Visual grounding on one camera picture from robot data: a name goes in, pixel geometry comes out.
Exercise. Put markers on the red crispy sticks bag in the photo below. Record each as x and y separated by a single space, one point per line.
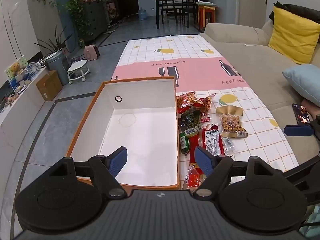
187 100

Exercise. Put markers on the smartphone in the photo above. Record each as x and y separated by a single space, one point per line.
301 113

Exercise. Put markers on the small red white packet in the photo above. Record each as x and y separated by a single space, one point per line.
205 120

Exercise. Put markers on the light blue pillow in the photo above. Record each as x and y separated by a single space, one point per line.
303 82

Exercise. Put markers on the trailing vine plant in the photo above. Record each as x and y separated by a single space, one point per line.
77 12

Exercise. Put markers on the green sausage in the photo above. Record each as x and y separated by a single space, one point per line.
184 142

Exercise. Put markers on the orange cardboard box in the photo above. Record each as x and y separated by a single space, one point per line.
140 130

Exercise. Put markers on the white rolling stool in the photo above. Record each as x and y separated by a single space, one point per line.
78 67

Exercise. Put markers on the black dining chair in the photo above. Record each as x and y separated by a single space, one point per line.
191 0
170 10

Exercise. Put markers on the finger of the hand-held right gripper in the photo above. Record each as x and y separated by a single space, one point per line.
302 166
297 130

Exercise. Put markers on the white tv console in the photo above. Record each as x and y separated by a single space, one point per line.
22 100

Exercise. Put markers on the shoe rack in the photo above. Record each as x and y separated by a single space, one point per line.
113 12

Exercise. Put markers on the red packet white label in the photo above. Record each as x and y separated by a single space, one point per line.
212 142

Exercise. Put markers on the brown cardboard carton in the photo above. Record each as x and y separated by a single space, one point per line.
48 86

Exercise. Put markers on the long leaf potted plant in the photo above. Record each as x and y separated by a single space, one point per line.
53 42

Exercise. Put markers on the small black fan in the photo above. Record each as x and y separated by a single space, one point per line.
66 64

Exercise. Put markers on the dark green snack packet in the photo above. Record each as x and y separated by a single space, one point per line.
190 121

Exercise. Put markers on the grey trash bin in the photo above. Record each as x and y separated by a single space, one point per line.
57 67

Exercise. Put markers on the seat cushion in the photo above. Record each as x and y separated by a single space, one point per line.
206 3

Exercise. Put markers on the clear candy packet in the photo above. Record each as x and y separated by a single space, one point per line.
230 146

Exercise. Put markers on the blue water jug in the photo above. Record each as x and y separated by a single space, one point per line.
142 14

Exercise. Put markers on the gold peanut packet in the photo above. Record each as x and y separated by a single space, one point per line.
231 125

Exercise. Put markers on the lemon print tablecloth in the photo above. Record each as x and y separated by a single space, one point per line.
200 65

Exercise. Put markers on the grey drawer cabinet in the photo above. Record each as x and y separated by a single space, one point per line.
96 20

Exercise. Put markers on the black dining table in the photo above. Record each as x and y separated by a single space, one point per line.
175 0

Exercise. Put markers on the beige sofa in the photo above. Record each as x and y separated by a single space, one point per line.
250 62

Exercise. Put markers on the green can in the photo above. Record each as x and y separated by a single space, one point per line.
81 44

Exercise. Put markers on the pink heater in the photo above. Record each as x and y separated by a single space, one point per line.
91 53

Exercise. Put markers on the black cloth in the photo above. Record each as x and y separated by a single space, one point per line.
297 11

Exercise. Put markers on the yellow pillow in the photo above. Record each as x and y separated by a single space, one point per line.
292 37

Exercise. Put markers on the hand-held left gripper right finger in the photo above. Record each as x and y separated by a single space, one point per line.
203 162

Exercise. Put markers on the orange plastic stool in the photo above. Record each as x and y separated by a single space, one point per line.
206 15

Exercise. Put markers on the teddy bear picture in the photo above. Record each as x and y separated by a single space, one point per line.
16 70

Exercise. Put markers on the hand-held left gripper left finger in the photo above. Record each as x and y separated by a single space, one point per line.
118 161

